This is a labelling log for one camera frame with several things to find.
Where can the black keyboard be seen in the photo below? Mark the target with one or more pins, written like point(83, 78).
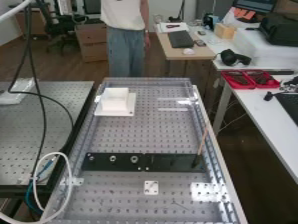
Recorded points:
point(291, 106)
point(180, 39)

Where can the small wooden box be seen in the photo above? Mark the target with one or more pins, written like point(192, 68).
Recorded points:
point(225, 31)

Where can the small white box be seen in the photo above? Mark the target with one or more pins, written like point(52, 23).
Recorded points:
point(115, 101)

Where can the small metal nut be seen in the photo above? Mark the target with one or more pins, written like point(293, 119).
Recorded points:
point(114, 159)

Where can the thin stick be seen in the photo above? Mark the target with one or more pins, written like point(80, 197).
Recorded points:
point(201, 145)

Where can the small square metal plate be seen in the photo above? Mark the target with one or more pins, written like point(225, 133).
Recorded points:
point(151, 187)

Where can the red tray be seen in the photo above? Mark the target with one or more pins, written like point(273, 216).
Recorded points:
point(264, 78)
point(237, 80)

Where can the black headphones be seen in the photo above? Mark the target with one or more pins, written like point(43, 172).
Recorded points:
point(233, 57)

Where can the computer screen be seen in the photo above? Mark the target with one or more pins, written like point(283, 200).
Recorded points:
point(255, 5)

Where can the black bag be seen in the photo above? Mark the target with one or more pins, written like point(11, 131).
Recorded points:
point(280, 30)

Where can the black plate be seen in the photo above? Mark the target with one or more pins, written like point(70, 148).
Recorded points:
point(173, 163)

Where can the person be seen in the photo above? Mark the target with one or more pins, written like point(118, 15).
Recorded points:
point(127, 40)

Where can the white desk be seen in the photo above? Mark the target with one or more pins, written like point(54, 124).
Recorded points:
point(267, 55)
point(267, 120)

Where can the black office chair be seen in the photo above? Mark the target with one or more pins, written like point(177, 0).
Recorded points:
point(62, 25)

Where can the cardboard box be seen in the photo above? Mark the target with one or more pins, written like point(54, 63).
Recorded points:
point(92, 41)

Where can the white mouse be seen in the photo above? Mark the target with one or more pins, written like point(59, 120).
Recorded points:
point(189, 51)

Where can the wooden desk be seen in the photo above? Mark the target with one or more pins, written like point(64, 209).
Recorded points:
point(177, 54)

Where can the clear box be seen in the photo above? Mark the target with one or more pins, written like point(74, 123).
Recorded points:
point(147, 80)

